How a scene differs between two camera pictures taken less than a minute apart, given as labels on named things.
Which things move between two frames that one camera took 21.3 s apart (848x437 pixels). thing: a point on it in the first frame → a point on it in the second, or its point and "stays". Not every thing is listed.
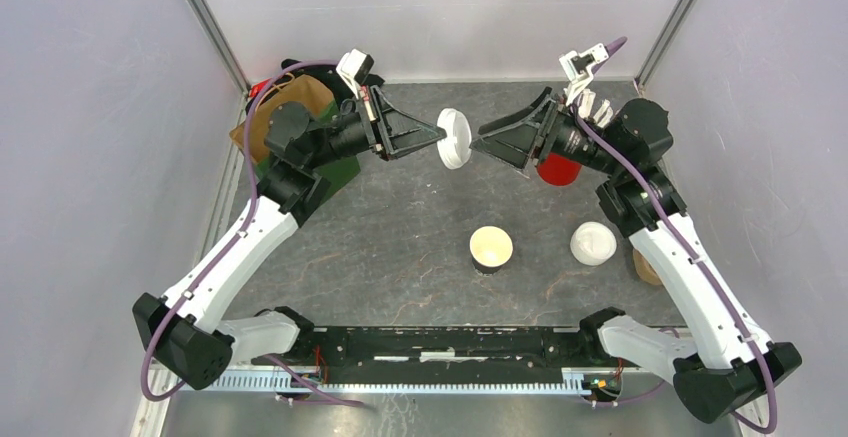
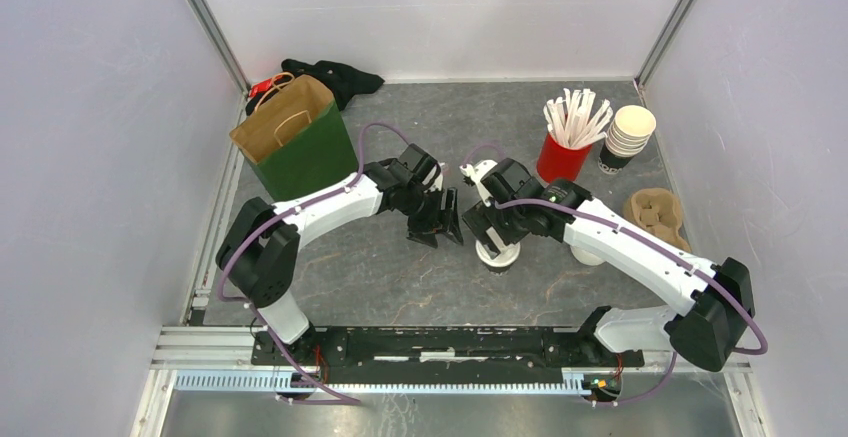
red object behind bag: (256, 87) stays
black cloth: (333, 76) stays
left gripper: (413, 134) → (418, 230)
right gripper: (513, 144) → (479, 217)
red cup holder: (557, 170) stays
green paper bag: (317, 99) stays
